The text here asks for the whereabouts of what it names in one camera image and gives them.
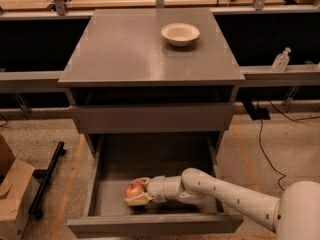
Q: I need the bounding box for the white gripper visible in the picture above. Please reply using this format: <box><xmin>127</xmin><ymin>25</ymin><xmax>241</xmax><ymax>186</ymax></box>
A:
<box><xmin>124</xmin><ymin>176</ymin><xmax>167</xmax><ymax>207</ymax></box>

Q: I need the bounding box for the red apple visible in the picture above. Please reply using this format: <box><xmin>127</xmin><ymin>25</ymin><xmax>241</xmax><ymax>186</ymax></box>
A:
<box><xmin>125</xmin><ymin>183</ymin><xmax>144</xmax><ymax>198</ymax></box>

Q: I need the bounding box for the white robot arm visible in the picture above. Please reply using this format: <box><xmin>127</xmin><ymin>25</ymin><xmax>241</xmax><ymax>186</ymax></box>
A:
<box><xmin>124</xmin><ymin>168</ymin><xmax>320</xmax><ymax>240</ymax></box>

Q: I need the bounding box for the open grey middle drawer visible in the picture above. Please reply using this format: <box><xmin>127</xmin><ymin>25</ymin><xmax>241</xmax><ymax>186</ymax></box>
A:
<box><xmin>68</xmin><ymin>133</ymin><xmax>243</xmax><ymax>238</ymax></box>

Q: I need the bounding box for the closed grey top drawer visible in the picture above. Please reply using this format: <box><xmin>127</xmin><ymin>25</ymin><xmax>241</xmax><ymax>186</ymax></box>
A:
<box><xmin>69</xmin><ymin>103</ymin><xmax>233</xmax><ymax>134</ymax></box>

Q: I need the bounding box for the grey drawer cabinet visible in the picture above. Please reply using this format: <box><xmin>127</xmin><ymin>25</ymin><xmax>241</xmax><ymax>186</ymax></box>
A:
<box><xmin>58</xmin><ymin>8</ymin><xmax>244</xmax><ymax>151</ymax></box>

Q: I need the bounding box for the black metal stand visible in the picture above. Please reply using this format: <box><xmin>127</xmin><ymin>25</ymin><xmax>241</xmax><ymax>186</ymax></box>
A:
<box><xmin>28</xmin><ymin>142</ymin><xmax>66</xmax><ymax>220</ymax></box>

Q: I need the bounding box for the brown cardboard box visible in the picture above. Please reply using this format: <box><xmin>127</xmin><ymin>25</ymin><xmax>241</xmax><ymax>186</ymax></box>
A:
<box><xmin>0</xmin><ymin>135</ymin><xmax>39</xmax><ymax>240</ymax></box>

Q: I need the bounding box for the white paper bowl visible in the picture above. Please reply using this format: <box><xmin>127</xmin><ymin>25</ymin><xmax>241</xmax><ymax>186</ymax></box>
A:
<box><xmin>161</xmin><ymin>23</ymin><xmax>200</xmax><ymax>47</ymax></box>

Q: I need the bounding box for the clear sanitizer bottle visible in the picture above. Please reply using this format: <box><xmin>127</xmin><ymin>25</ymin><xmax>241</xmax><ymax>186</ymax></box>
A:
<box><xmin>272</xmin><ymin>47</ymin><xmax>291</xmax><ymax>72</ymax></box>

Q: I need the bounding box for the black floor cable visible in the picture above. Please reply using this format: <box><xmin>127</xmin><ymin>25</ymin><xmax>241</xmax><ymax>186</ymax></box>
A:
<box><xmin>257</xmin><ymin>100</ymin><xmax>320</xmax><ymax>192</ymax></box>

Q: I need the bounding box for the grey metal rail frame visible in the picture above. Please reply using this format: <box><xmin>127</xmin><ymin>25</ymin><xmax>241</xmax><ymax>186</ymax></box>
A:
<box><xmin>1</xmin><ymin>6</ymin><xmax>319</xmax><ymax>92</ymax></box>

